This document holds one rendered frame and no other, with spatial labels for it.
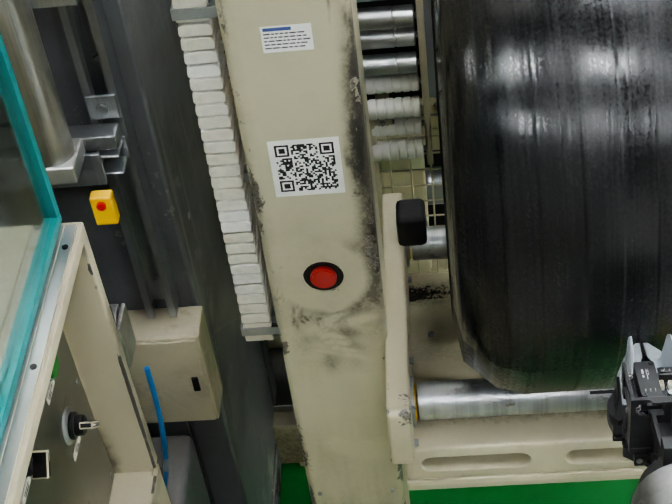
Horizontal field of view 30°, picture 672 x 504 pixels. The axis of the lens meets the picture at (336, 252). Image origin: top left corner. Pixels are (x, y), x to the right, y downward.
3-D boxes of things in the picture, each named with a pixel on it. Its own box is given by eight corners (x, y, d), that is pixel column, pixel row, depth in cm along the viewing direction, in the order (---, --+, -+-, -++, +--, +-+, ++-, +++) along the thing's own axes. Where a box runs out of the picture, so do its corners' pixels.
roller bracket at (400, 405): (392, 468, 148) (385, 414, 141) (387, 243, 178) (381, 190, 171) (420, 466, 148) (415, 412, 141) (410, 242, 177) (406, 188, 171)
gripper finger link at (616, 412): (651, 372, 118) (668, 436, 111) (650, 386, 119) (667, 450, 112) (600, 375, 118) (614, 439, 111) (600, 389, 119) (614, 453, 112)
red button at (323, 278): (311, 290, 144) (308, 271, 142) (312, 279, 145) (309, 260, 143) (337, 288, 144) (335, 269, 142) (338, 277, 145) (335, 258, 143)
